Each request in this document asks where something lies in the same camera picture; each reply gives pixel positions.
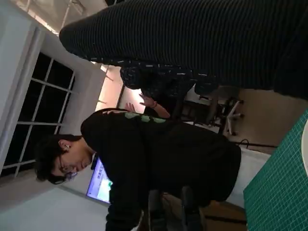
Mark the white square plate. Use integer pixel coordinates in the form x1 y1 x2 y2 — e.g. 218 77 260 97
300 120 308 174

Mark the green cutting mat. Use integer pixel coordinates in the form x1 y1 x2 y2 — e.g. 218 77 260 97
243 115 308 231

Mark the black floor cable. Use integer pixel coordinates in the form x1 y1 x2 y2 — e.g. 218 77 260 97
237 139 277 149

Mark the person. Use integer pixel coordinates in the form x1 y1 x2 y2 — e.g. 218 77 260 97
33 108 274 231
125 92 171 120

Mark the dark grid window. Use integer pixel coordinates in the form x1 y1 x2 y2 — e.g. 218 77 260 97
0 51 76 179

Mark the computer monitor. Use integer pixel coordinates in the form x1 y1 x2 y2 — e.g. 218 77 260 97
86 156 114 205

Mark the office chair with white base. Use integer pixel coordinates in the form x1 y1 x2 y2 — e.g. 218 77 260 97
206 86 245 137

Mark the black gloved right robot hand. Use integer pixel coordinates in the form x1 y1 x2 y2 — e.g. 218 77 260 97
59 0 308 101

